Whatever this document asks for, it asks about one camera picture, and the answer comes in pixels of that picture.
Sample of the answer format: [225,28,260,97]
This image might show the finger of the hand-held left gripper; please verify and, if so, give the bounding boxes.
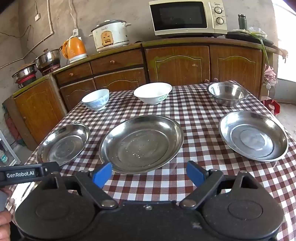
[43,162,60,177]

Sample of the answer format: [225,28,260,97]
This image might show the orange electric kettle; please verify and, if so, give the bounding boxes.
[62,36,88,63]

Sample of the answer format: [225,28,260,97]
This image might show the person's left hand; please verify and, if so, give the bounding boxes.
[0,211,11,241]

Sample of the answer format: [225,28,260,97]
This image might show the white wall pipe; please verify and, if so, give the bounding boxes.
[0,0,55,70]

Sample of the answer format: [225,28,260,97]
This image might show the steel pot on stove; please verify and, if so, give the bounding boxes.
[14,74,37,90]

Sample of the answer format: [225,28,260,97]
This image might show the dark green thermos bottle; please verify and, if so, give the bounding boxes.
[238,14,248,30]

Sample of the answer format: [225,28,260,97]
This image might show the steel pot with knob lid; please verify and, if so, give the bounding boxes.
[34,48,63,69]

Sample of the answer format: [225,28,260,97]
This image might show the dark red induction cooker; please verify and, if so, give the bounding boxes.
[38,64,61,76]

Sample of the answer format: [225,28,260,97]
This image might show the white bowl green print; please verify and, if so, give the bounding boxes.
[133,82,172,105]

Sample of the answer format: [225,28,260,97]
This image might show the steel bowl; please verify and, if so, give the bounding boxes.
[207,82,249,107]

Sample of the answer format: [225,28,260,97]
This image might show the medium steel plate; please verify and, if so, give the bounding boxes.
[218,111,289,162]

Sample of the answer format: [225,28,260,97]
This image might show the white metal rack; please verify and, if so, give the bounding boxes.
[0,130,22,166]

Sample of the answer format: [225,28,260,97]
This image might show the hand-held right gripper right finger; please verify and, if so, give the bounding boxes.
[179,161,260,209]

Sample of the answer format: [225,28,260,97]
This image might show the black wall wire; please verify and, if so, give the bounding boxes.
[0,24,31,39]

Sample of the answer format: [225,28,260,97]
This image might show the single door wooden cabinet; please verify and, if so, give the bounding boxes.
[2,74,68,151]

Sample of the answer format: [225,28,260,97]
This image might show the white power cable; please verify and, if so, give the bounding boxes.
[69,0,78,30]

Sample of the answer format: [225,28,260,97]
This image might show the double door wooden cabinet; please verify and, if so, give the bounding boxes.
[142,38,278,98]

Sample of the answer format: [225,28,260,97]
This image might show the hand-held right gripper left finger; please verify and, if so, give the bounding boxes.
[41,162,119,210]

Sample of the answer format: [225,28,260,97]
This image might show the blue patterned white bowl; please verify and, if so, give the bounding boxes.
[81,89,110,111]

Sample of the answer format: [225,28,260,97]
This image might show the steel pot with brown lid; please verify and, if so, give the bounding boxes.
[11,63,37,78]

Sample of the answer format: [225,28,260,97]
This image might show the red plastic stool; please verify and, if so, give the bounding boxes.
[262,98,281,115]

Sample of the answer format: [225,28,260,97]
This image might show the large steel plate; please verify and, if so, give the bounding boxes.
[99,115,185,175]

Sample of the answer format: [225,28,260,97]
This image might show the black cooktop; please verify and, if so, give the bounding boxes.
[225,30,274,44]

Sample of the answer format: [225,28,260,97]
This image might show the red gas cylinder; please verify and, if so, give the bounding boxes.
[5,116,20,145]

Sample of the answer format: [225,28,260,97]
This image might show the small steel plate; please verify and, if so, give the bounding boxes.
[36,123,90,167]

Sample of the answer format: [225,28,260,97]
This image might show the wide wooden drawer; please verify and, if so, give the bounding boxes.
[90,49,144,74]

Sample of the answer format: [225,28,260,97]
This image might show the cream microwave oven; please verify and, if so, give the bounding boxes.
[149,0,228,38]

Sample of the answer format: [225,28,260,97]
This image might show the white rice cooker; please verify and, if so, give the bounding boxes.
[89,20,132,53]

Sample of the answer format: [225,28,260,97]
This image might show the pink cloth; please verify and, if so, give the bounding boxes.
[264,64,278,87]

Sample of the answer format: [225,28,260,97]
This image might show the narrow wooden drawer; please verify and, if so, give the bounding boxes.
[55,62,93,85]

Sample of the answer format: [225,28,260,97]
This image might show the brown white checked tablecloth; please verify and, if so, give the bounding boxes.
[5,80,296,241]

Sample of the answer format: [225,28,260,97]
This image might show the green onion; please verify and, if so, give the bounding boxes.
[248,31,271,65]

